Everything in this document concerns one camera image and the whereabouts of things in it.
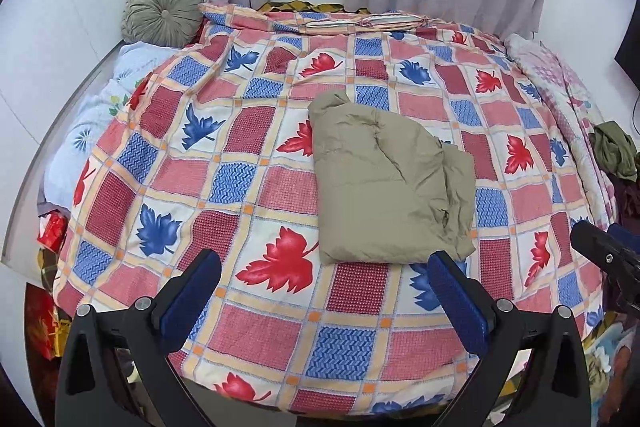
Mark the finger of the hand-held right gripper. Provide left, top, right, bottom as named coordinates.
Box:
left=570, top=219, right=630, bottom=270
left=607, top=223, right=640, bottom=255

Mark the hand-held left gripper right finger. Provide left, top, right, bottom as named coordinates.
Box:
left=427, top=250, right=592, bottom=427

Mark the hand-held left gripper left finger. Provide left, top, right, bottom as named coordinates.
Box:
left=54, top=249, right=222, bottom=427

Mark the khaki padded jacket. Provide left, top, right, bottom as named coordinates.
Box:
left=307, top=91, right=476, bottom=265

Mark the dark maroon clothing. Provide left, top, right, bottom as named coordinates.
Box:
left=612, top=179, right=640, bottom=228

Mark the colourful floral cloth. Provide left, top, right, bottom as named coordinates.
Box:
left=582, top=312, right=640, bottom=427

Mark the olive green cloth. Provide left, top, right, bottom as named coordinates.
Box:
left=590, top=121, right=638, bottom=182

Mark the red gift bag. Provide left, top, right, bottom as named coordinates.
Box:
left=25, top=287, right=71, bottom=360

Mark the small red packet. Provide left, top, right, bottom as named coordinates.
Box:
left=37, top=213, right=68, bottom=253

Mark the pink floral blanket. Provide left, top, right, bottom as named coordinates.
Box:
left=502, top=34, right=618, bottom=228

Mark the leaf print patchwork quilt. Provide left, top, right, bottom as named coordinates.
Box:
left=52, top=4, right=618, bottom=415

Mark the light blue floral bedsheet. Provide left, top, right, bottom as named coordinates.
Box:
left=42, top=42, right=151, bottom=208

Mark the round green pleated cushion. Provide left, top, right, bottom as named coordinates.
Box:
left=122, top=0, right=203, bottom=45

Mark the striped folded cloth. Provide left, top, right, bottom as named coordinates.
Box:
left=272, top=11, right=436, bottom=35

